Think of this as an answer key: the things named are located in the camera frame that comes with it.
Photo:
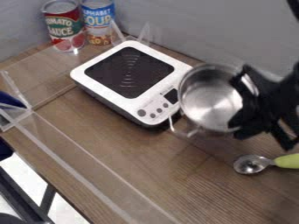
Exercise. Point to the clear acrylic barrier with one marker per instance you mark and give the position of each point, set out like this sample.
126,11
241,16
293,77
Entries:
110,189

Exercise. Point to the silver metal pot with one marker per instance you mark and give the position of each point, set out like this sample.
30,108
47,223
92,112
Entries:
208,100

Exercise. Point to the tomato sauce can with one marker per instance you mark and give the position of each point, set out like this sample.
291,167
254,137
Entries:
62,15

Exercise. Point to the alphabet soup can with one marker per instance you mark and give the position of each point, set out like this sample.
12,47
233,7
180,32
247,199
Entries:
98,14

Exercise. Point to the white and black stove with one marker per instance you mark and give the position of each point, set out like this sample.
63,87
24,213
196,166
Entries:
134,79

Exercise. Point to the black metal table frame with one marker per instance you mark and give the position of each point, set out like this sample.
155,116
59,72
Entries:
30,212

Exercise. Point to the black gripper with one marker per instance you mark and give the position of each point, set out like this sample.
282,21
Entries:
270,104

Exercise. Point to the spoon with yellow handle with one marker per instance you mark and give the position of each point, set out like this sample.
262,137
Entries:
251,163

